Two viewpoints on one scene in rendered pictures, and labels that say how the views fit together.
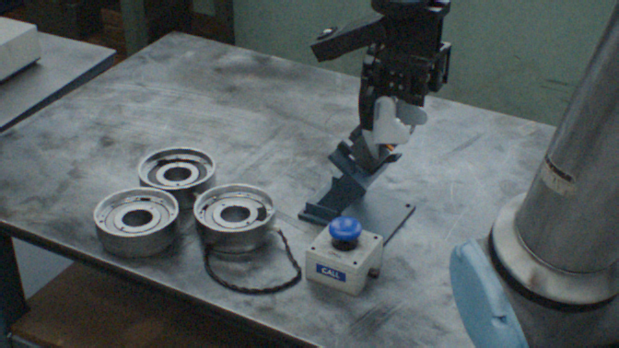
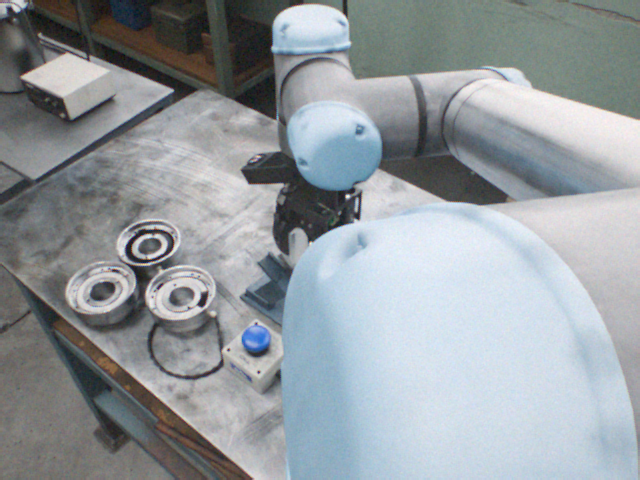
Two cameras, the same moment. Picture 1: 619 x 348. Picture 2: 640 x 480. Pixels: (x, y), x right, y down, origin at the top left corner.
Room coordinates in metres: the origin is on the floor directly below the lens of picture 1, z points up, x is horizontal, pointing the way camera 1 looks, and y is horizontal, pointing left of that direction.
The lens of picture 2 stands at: (0.41, -0.20, 1.52)
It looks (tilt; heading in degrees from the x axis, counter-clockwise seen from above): 46 degrees down; 9
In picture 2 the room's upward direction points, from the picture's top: straight up
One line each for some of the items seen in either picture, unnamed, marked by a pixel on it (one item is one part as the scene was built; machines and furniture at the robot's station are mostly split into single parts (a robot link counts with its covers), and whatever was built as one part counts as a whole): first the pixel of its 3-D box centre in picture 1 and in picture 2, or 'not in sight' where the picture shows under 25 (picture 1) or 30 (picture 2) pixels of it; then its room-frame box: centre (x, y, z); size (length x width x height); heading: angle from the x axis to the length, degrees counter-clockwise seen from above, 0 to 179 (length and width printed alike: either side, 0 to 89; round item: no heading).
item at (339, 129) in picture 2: not in sight; (347, 123); (0.85, -0.16, 1.22); 0.11 x 0.11 x 0.08; 18
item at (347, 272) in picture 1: (348, 258); (261, 357); (0.84, -0.06, 0.82); 0.08 x 0.07 x 0.05; 60
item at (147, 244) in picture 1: (137, 223); (104, 294); (0.91, 0.21, 0.82); 0.10 x 0.10 x 0.04
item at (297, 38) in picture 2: not in sight; (311, 69); (0.94, -0.12, 1.22); 0.09 x 0.08 x 0.11; 18
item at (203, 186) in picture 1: (178, 179); (150, 249); (1.02, 0.17, 0.82); 0.10 x 0.10 x 0.04
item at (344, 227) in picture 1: (344, 239); (257, 345); (0.84, -0.05, 0.85); 0.04 x 0.04 x 0.05
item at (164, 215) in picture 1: (137, 224); (104, 294); (0.91, 0.21, 0.82); 0.08 x 0.08 x 0.02
